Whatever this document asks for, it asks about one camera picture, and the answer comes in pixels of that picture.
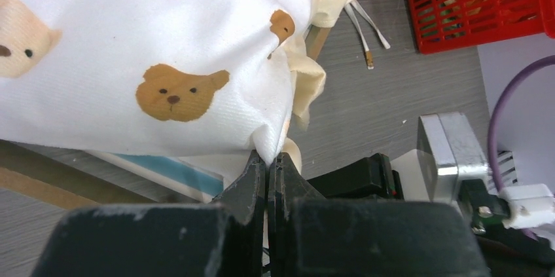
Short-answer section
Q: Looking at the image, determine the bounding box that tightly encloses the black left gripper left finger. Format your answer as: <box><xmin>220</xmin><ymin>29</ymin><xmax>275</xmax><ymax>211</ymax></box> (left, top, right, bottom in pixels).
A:
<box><xmin>209</xmin><ymin>151</ymin><xmax>266</xmax><ymax>276</ymax></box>

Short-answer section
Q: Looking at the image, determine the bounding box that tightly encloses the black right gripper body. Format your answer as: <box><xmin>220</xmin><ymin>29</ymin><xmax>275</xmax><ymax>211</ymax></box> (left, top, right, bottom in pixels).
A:
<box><xmin>308</xmin><ymin>153</ymin><xmax>404</xmax><ymax>200</ymax></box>

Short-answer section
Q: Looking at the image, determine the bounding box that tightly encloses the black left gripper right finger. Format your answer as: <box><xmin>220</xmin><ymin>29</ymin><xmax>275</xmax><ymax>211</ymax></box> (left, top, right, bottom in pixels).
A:
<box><xmin>267</xmin><ymin>153</ymin><xmax>324</xmax><ymax>276</ymax></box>

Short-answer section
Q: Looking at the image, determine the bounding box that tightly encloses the large bear print cushion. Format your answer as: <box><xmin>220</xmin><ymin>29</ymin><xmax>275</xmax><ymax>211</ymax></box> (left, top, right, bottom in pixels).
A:
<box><xmin>1</xmin><ymin>0</ymin><xmax>354</xmax><ymax>162</ymax></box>

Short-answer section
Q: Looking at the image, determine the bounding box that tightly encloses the blue white striped mattress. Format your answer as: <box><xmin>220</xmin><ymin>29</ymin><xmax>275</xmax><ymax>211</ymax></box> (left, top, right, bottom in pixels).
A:
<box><xmin>88</xmin><ymin>151</ymin><xmax>224</xmax><ymax>203</ymax></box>

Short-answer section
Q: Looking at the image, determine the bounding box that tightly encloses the red plastic basket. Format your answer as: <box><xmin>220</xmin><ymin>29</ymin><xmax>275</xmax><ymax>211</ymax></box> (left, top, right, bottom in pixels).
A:
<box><xmin>407</xmin><ymin>0</ymin><xmax>554</xmax><ymax>54</ymax></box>

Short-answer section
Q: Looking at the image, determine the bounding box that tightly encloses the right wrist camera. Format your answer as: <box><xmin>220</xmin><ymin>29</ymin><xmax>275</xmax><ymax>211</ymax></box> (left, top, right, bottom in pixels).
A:
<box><xmin>391</xmin><ymin>113</ymin><xmax>554</xmax><ymax>234</ymax></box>

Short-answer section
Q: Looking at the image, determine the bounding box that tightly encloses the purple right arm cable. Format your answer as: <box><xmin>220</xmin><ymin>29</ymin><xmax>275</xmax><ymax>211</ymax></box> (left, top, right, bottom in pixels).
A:
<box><xmin>486</xmin><ymin>54</ymin><xmax>555</xmax><ymax>193</ymax></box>

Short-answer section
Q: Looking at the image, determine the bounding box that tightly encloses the wooden pet bed frame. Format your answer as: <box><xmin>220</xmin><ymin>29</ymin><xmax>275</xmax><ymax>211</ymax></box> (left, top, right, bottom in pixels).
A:
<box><xmin>0</xmin><ymin>23</ymin><xmax>332</xmax><ymax>211</ymax></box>

